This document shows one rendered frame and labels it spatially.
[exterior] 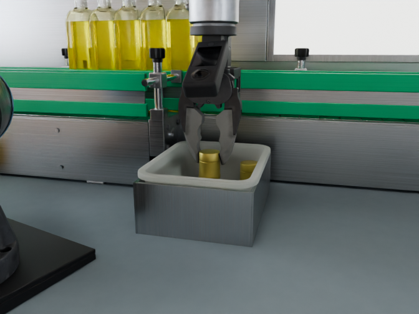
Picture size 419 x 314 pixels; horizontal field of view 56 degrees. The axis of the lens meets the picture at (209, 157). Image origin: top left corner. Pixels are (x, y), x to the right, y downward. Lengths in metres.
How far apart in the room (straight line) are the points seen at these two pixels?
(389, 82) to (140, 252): 0.52
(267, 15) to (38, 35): 0.62
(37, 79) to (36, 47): 0.36
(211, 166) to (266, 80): 0.24
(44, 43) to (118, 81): 0.46
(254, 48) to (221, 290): 0.62
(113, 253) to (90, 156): 0.30
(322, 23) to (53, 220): 0.67
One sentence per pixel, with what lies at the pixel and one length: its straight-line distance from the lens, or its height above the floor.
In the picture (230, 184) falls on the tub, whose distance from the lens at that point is 0.52.
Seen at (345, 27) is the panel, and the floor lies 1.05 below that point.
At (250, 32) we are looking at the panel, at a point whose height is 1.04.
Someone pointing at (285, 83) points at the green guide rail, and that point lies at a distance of 0.78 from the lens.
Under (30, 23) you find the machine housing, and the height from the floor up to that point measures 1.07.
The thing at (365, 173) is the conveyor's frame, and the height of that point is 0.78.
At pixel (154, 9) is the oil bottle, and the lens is 0.85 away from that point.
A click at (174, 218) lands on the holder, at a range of 0.56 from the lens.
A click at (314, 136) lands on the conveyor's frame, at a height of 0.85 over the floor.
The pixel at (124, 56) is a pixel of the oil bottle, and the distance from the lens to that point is 0.87.
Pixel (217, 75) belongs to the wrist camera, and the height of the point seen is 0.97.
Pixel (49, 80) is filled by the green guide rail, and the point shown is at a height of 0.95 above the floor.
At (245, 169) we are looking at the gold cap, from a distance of 0.69.
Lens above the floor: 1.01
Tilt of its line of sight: 15 degrees down
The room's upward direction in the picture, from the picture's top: straight up
